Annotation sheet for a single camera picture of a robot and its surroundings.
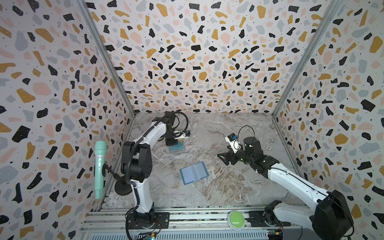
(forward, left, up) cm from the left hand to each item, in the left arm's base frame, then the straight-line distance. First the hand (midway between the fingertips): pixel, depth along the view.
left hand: (176, 139), depth 95 cm
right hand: (-14, -29, +8) cm, 33 cm away
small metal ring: (-1, -62, -10) cm, 63 cm away
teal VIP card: (-2, -1, -6) cm, 6 cm away
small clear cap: (+2, -65, -7) cm, 65 cm away
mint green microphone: (-24, +26, +23) cm, 42 cm away
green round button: (-43, -33, -12) cm, 56 cm away
